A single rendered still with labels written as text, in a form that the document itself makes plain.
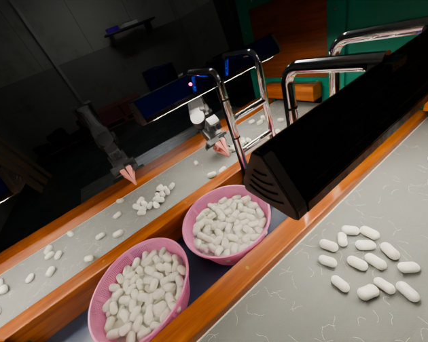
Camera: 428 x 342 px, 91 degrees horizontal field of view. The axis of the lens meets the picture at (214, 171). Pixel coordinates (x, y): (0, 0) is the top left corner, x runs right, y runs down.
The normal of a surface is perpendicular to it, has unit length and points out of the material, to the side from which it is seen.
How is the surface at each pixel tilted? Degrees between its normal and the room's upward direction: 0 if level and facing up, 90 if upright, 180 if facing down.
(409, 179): 0
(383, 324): 0
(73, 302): 90
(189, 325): 0
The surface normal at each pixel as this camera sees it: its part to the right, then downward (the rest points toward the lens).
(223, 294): -0.32, -0.77
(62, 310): 0.53, 0.33
